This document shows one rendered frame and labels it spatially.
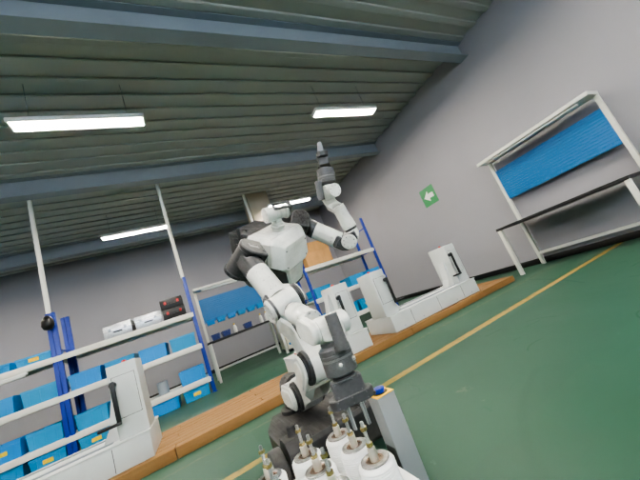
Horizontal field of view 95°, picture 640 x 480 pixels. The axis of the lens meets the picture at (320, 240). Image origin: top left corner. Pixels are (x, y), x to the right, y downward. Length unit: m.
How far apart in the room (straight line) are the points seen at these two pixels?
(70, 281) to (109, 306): 1.13
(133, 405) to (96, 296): 6.88
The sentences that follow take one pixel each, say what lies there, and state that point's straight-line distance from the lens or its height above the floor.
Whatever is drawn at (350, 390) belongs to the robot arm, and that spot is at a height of 0.43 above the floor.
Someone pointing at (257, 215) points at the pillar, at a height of 3.35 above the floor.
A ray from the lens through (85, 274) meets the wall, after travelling 9.84.
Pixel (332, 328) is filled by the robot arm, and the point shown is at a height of 0.59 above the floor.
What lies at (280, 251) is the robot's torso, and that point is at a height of 0.92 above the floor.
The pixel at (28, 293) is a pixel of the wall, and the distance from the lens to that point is 10.10.
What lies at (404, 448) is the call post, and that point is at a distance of 1.17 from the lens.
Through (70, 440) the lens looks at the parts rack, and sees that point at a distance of 5.72.
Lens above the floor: 0.65
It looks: 12 degrees up
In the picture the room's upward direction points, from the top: 21 degrees counter-clockwise
